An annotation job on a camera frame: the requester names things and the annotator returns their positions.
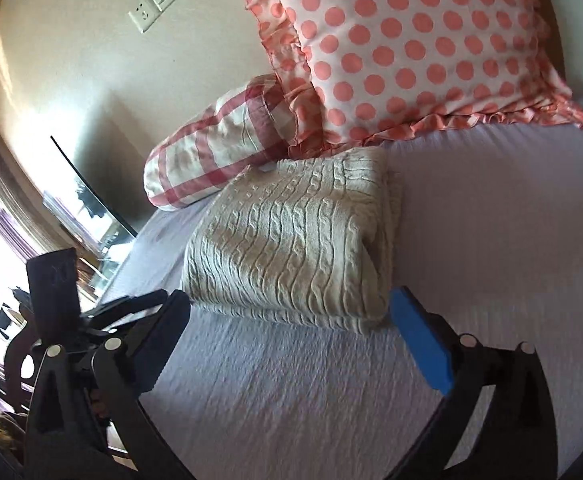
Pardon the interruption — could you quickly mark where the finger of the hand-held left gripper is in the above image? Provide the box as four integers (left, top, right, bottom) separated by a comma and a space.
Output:
78, 289, 168, 335

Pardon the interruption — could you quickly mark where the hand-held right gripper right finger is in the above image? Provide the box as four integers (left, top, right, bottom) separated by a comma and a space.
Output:
389, 286, 558, 480

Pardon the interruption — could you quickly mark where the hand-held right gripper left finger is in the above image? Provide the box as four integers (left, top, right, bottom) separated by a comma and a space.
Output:
21, 289, 198, 480

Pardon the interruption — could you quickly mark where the purple curtain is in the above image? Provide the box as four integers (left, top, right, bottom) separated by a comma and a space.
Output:
0, 147, 39, 263

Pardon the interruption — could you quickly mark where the black flat screen television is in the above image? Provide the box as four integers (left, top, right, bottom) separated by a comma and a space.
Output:
50, 134, 139, 256

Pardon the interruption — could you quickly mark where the bed with lilac sheet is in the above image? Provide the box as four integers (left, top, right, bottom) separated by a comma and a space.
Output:
95, 96, 583, 480

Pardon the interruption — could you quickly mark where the folded cream knitted blanket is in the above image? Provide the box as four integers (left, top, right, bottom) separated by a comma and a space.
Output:
182, 146, 405, 336

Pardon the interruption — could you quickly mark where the red checked pillow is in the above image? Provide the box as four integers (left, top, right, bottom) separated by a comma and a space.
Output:
143, 73, 303, 212

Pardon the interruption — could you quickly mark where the pink polka dot pillow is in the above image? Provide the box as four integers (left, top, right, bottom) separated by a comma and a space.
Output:
215, 0, 583, 159

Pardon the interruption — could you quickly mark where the white wall socket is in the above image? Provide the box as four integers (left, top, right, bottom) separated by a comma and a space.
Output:
128, 2, 158, 35

